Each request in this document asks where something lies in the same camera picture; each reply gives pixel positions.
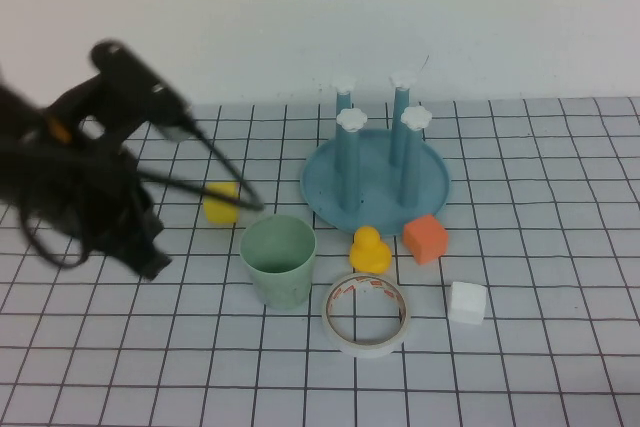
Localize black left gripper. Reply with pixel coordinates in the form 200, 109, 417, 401
74, 146, 174, 282

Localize light green plastic cup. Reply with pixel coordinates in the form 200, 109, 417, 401
239, 214, 318, 312

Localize blue cup stand white caps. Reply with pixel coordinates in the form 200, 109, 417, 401
301, 72, 454, 236

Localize yellow foam cube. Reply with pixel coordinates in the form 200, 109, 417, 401
203, 181, 241, 225

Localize yellow rubber duck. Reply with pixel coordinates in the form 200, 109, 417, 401
348, 225, 393, 276

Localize white double-sided tape roll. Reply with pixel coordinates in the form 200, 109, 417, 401
321, 272, 414, 359

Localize white grid pattern tablecloth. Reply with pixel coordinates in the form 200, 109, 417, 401
0, 96, 640, 427

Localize orange foam cube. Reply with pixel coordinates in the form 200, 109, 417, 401
402, 213, 449, 266

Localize white foam cube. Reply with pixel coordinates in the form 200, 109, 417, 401
447, 280, 488, 324

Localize thick black cable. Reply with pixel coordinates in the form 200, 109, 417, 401
19, 116, 265, 269

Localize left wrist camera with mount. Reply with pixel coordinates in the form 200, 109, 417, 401
89, 39, 194, 144

